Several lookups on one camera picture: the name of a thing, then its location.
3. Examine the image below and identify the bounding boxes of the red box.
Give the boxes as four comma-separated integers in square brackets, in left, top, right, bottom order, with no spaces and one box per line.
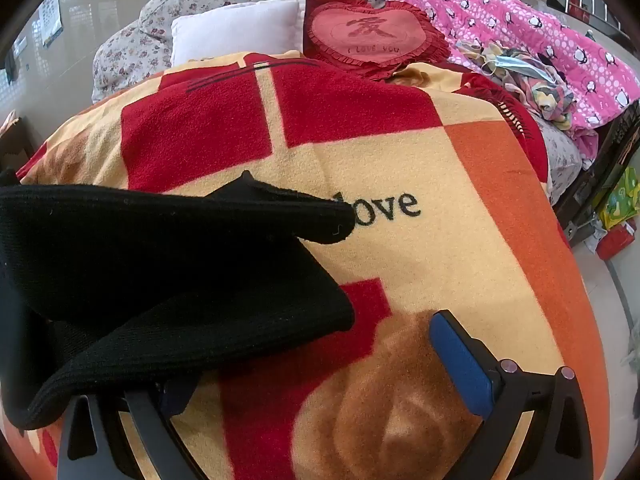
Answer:
[595,222,638,261]

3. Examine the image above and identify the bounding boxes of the white pillow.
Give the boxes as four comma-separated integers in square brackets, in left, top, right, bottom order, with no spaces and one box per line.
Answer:
[171,0,307,67]

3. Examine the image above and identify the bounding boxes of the red heart-shaped cushion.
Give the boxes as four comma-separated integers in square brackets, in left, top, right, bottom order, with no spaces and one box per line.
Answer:
[302,0,451,81]

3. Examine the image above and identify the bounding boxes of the pile of patterned clothes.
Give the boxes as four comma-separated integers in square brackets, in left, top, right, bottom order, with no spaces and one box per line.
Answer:
[457,40,578,133]

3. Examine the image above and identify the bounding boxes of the black pants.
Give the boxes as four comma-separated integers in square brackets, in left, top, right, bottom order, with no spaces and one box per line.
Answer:
[0,170,357,431]

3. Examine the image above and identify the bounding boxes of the red and yellow printed blanket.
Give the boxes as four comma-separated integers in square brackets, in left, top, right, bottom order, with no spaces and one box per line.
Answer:
[0,50,608,480]

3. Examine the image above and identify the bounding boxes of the grey floral quilt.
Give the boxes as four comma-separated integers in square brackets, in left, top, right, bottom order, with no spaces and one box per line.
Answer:
[92,0,386,106]

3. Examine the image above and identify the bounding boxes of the light blue face mask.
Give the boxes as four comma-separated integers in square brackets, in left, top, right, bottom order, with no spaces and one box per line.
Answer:
[482,55,556,81]

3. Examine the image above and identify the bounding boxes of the wall calendar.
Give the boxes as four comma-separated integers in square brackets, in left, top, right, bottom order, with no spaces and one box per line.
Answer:
[40,0,65,48]

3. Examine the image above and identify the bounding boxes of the dark red fringed blanket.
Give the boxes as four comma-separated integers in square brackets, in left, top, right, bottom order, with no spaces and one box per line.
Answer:
[440,60,548,171]

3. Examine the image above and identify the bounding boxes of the black crate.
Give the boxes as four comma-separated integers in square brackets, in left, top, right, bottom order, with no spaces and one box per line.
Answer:
[550,105,640,247]

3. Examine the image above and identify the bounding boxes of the grey floral bed sheet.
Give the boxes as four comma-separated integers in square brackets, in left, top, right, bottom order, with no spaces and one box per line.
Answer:
[542,121,584,206]

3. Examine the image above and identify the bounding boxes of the brown wooden furniture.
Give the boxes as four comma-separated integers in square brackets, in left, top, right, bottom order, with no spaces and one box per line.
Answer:
[0,115,37,172]

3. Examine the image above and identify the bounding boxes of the pink penguin-print quilt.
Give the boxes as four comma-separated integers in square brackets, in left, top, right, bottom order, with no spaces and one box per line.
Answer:
[360,0,640,161]

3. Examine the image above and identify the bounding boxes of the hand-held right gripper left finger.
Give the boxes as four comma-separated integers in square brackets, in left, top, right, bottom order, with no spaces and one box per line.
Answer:
[56,375,211,480]

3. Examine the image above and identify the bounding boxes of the metal rack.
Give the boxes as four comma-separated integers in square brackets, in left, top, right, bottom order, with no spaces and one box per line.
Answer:
[547,0,632,46]

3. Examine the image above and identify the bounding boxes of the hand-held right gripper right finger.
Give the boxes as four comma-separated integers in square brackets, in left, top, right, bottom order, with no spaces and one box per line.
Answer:
[429,310,597,480]

